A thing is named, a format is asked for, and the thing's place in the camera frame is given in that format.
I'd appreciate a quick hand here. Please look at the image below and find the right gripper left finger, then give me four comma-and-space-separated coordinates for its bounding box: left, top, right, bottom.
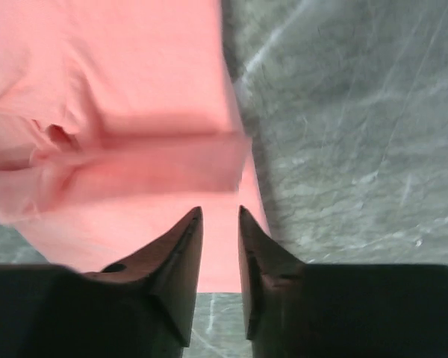
0, 207, 203, 357

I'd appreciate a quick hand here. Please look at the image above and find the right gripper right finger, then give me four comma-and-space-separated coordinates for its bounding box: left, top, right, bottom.
239, 208, 448, 357

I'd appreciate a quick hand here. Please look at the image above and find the salmon pink t shirt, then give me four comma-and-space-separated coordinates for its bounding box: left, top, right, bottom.
0, 1, 267, 293

